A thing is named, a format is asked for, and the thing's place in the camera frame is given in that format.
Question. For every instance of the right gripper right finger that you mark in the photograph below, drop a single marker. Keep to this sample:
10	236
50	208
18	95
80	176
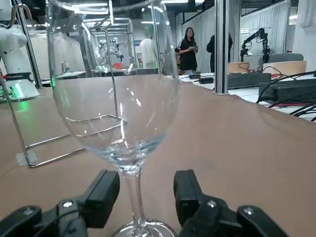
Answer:
187	197

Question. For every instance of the ribbed black power brick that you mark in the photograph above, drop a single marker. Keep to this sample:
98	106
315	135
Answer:
247	81
291	91

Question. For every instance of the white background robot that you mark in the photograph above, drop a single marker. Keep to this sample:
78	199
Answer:
108	51

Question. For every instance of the clear glass goblet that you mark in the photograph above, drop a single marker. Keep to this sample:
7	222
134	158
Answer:
128	158

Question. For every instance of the small black power adapter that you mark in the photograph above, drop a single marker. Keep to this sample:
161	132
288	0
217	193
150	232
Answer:
206	80
195	76

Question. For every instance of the person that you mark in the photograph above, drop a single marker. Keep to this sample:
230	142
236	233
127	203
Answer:
211	54
148	54
188	54

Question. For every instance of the clear tape patch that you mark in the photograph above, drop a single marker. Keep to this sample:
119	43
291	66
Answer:
22	159

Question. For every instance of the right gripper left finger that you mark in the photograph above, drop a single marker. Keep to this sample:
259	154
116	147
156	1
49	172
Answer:
98	197

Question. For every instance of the aluminium frame post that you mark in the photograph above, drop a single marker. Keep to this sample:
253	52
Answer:
32	59

